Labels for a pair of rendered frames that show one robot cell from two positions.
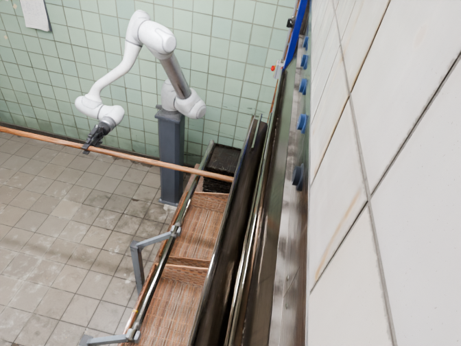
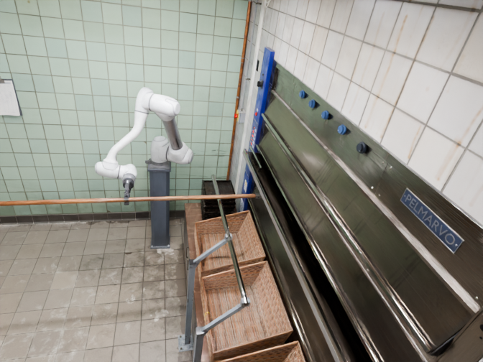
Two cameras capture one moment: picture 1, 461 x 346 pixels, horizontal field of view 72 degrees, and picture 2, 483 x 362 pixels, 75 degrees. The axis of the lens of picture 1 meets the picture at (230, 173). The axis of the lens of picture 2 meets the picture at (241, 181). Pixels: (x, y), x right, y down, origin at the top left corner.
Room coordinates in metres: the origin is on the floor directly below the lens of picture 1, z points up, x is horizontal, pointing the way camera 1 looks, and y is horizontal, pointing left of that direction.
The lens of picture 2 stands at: (-0.51, 0.73, 2.54)
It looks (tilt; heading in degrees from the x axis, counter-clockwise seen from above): 32 degrees down; 338
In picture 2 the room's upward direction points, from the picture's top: 9 degrees clockwise
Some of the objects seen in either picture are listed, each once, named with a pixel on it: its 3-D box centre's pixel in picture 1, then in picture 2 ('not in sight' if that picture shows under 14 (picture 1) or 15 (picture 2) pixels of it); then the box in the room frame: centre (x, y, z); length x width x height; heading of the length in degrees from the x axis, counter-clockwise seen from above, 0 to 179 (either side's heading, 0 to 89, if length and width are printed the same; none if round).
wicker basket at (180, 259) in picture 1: (208, 230); (226, 244); (1.24, 0.08, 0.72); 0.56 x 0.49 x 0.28; 175
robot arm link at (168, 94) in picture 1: (172, 93); (160, 148); (2.08, 0.53, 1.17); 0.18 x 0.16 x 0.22; 57
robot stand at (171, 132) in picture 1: (171, 160); (159, 206); (2.09, 0.54, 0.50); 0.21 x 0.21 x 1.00; 83
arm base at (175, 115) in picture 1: (169, 108); (157, 161); (2.09, 0.56, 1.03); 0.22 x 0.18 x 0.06; 83
